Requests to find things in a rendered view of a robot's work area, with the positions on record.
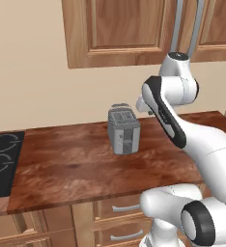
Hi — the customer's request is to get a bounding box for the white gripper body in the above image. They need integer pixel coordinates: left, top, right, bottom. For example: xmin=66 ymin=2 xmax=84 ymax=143
xmin=135 ymin=95 xmax=152 ymax=113

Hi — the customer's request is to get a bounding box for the grey toaster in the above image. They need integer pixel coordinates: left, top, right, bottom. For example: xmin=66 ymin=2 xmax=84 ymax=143
xmin=106 ymin=102 xmax=142 ymax=155

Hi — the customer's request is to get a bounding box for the wooden drawer front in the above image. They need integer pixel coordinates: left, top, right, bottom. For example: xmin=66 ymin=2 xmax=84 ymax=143
xmin=93 ymin=217 xmax=154 ymax=247
xmin=96 ymin=192 xmax=152 ymax=220

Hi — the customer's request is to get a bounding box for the wooden base cupboard door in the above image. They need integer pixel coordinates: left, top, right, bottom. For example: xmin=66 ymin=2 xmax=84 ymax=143
xmin=0 ymin=235 xmax=53 ymax=247
xmin=42 ymin=206 xmax=78 ymax=247

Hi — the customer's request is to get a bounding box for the black hob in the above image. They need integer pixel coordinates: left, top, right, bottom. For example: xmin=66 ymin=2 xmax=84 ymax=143
xmin=0 ymin=130 xmax=26 ymax=200

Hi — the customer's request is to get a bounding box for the wooden wall cupboard door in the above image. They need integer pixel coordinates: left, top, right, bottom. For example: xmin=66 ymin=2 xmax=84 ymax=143
xmin=178 ymin=0 xmax=226 ymax=64
xmin=61 ymin=0 xmax=181 ymax=69

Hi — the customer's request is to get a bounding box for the grey cupboard door handle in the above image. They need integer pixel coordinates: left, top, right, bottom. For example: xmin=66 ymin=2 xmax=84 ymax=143
xmin=186 ymin=0 xmax=206 ymax=58
xmin=170 ymin=0 xmax=184 ymax=54

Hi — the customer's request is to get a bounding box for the grey drawer handle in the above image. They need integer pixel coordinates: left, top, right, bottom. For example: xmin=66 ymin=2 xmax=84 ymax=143
xmin=111 ymin=204 xmax=141 ymax=213
xmin=109 ymin=229 xmax=145 ymax=242

